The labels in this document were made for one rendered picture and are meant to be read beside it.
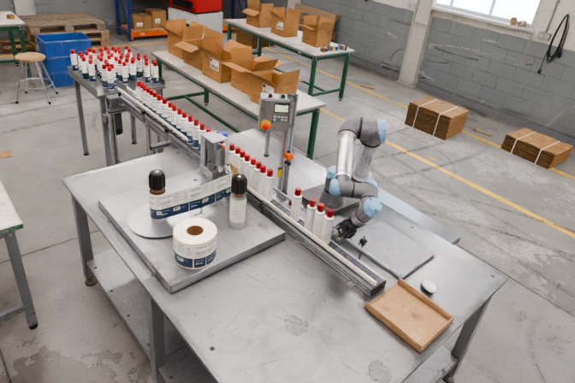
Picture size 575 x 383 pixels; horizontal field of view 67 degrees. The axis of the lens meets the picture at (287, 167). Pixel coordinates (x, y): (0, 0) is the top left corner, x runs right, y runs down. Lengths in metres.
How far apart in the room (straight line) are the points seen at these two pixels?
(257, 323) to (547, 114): 5.99
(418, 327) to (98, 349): 1.86
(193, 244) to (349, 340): 0.78
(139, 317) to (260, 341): 1.10
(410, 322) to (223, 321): 0.81
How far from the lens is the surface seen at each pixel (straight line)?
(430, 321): 2.16
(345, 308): 2.08
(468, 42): 7.65
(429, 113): 6.20
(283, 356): 1.87
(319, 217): 2.25
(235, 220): 2.31
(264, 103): 2.38
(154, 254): 2.21
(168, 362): 2.61
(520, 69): 7.33
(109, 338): 3.06
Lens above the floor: 2.31
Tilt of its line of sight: 29 degrees down
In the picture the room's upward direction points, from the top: 7 degrees clockwise
